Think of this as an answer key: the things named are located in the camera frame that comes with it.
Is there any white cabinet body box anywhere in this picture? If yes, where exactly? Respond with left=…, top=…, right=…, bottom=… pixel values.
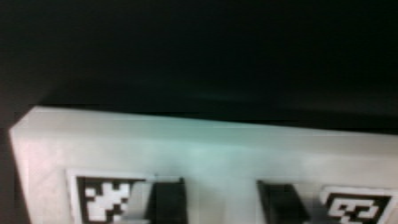
left=9, top=107, right=398, bottom=224

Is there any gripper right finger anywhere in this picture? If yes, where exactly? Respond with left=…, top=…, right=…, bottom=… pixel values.
left=256, top=181, right=310, bottom=224

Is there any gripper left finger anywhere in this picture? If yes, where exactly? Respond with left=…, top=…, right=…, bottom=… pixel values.
left=146, top=178, right=189, bottom=224

